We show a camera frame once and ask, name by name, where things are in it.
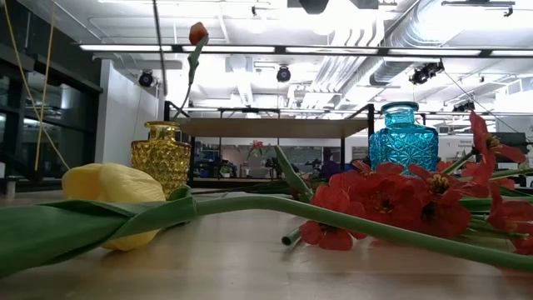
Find silver ventilation duct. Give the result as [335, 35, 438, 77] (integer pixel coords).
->
[368, 0, 455, 87]

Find yellow cable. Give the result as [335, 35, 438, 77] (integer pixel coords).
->
[34, 3, 57, 172]
[2, 0, 71, 172]

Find black ceiling rail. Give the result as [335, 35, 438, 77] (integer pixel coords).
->
[78, 43, 533, 58]

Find black hanging cable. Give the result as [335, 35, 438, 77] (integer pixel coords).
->
[152, 0, 168, 98]

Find small red flower plant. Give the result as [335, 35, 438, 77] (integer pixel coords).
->
[248, 139, 267, 158]

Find black spotlight cluster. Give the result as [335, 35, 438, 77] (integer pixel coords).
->
[409, 60, 446, 86]

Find orange artificial tulip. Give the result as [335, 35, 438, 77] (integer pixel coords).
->
[171, 21, 210, 123]

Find blue glass vase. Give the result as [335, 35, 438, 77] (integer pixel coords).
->
[369, 101, 441, 176]

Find wooden shelf black legs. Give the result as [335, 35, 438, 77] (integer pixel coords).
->
[163, 101, 376, 197]

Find pink artificial tulip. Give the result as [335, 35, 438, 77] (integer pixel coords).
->
[0, 185, 533, 278]

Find yellow glass vase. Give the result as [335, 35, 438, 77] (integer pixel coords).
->
[131, 120, 192, 199]

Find red artificial flower bunch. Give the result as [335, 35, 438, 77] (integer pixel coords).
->
[299, 110, 533, 256]

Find dark computer monitor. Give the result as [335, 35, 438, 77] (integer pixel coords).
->
[494, 132, 531, 156]

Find small grey post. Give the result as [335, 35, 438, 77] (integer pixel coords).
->
[3, 174, 18, 198]

